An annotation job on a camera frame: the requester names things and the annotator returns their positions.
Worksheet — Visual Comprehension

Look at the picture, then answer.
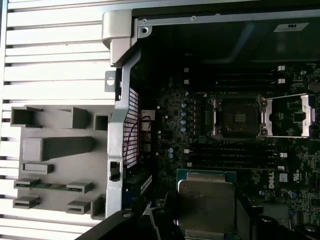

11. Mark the open grey PC case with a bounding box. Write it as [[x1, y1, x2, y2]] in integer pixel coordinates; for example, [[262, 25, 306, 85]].
[[101, 0, 320, 240]]

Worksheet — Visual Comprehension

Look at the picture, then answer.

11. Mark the CPU socket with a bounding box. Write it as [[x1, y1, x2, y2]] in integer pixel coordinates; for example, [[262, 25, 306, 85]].
[[206, 93, 268, 140]]

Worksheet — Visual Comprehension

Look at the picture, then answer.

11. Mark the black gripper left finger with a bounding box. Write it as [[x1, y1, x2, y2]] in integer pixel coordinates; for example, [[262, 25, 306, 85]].
[[74, 192, 186, 240]]

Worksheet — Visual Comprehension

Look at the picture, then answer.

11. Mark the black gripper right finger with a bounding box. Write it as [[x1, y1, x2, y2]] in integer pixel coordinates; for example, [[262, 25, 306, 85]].
[[236, 191, 320, 240]]

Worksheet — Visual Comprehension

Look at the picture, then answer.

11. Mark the RAM slot with black clips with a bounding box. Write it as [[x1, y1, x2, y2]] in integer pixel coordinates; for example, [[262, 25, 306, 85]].
[[187, 142, 281, 150], [187, 155, 283, 164]]

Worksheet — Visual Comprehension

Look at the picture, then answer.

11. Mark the RAM slot with white clips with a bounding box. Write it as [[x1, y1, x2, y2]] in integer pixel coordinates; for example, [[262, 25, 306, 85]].
[[184, 148, 288, 158], [184, 65, 286, 74], [184, 78, 286, 86], [186, 161, 286, 171]]

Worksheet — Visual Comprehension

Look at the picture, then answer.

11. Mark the dark green motherboard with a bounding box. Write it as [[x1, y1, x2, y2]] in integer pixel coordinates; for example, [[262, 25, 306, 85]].
[[138, 62, 320, 226]]

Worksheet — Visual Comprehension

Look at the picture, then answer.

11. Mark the silver CPU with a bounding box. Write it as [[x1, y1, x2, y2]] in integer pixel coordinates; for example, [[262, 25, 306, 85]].
[[176, 168, 237, 238]]

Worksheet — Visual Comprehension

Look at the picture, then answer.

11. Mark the green RAM stick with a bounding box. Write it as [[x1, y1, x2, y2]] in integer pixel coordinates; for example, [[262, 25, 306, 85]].
[[27, 181, 71, 191]]

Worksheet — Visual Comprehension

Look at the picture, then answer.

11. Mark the grey parts rack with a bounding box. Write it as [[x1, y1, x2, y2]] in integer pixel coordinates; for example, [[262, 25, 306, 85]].
[[9, 104, 113, 221]]

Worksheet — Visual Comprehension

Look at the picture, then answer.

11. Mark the metal socket cover frame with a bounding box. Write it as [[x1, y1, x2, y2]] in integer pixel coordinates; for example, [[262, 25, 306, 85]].
[[261, 92, 316, 139]]

